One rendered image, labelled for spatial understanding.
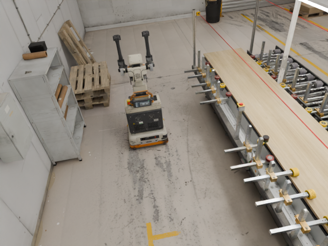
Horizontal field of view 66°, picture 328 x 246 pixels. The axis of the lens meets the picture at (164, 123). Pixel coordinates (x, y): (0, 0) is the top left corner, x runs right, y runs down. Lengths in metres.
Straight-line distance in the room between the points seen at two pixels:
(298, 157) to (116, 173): 2.45
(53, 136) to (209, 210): 2.39
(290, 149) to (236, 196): 1.01
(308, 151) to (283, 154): 0.26
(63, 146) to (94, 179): 0.69
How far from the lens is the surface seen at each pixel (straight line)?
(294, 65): 4.74
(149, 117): 3.86
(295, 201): 2.81
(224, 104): 3.96
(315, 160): 2.95
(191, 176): 3.71
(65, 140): 4.02
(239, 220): 3.39
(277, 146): 2.98
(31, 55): 3.95
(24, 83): 3.56
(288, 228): 2.32
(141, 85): 3.97
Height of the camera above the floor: 2.91
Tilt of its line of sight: 39 degrees down
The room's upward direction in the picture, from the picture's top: 6 degrees counter-clockwise
